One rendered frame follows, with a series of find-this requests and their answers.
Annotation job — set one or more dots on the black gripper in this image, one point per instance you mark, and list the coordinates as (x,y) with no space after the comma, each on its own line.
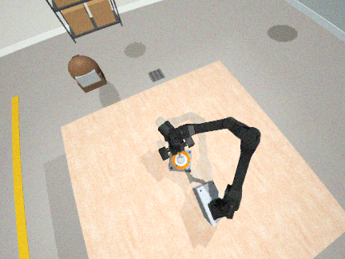
(164,152)

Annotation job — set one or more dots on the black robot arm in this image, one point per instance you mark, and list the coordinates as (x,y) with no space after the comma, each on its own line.
(249,141)

